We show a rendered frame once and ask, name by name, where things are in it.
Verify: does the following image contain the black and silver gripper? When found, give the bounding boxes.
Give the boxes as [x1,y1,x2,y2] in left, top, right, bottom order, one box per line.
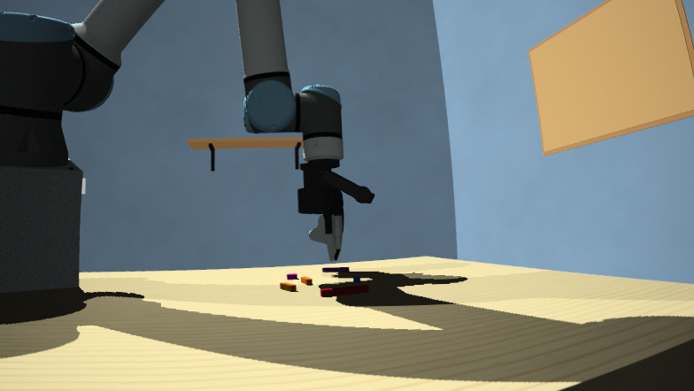
[297,158,344,262]

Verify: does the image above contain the purple rod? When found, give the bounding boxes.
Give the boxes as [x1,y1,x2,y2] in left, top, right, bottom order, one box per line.
[322,267,350,272]

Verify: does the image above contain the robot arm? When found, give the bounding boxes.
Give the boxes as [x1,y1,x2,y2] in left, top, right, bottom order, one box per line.
[0,0,343,167]

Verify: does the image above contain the red rod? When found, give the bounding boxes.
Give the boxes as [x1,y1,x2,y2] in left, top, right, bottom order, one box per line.
[320,285,369,297]

